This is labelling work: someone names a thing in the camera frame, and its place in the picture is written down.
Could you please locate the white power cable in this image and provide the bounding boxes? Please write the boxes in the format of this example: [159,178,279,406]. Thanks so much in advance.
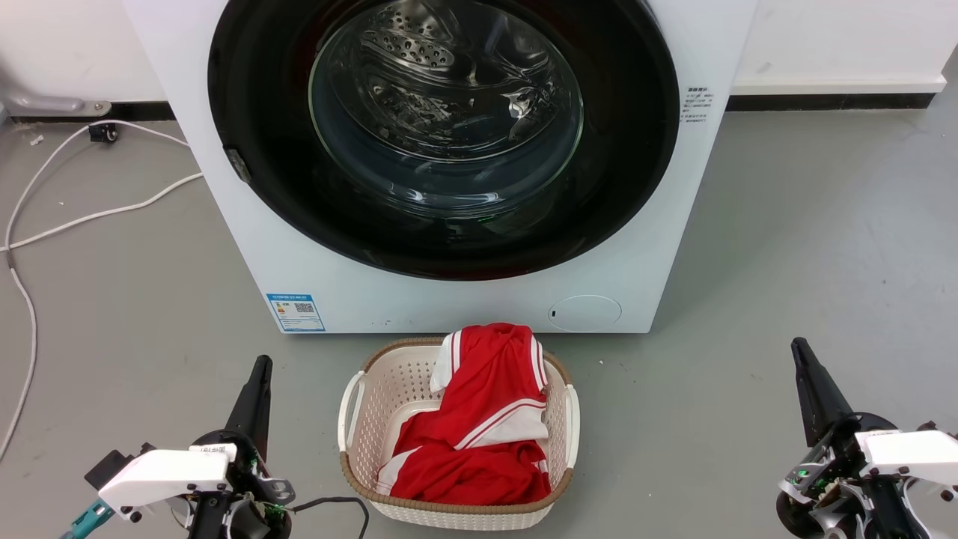
[0,119,205,461]

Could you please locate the white front-load washing machine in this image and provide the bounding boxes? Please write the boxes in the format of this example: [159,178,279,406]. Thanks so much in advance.
[122,0,758,335]

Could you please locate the round white filter cover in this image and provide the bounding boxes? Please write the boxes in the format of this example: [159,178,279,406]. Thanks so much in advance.
[547,294,623,332]

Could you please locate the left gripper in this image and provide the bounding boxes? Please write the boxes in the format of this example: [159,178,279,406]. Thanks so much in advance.
[171,355,297,539]

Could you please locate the black round glass washer door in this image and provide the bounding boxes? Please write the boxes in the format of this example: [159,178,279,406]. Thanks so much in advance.
[207,0,681,282]

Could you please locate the grey drain hose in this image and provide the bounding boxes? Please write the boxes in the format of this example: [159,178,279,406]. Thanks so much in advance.
[0,71,113,118]

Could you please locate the cream plastic laundry basket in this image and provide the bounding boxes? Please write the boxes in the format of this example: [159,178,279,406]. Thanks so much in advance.
[338,336,582,532]

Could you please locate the thin black left gripper cable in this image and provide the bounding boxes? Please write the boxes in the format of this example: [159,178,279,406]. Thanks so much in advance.
[289,496,372,539]

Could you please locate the printed warning text label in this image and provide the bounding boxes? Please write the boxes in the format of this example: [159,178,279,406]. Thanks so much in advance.
[683,85,714,128]

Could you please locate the blue energy label sticker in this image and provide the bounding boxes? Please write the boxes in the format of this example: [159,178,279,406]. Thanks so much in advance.
[266,293,326,333]

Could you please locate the red and white jersey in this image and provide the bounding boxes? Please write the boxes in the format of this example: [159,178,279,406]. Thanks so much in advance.
[376,323,553,506]

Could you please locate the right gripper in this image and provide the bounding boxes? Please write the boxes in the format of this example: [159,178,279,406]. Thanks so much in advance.
[775,337,958,539]

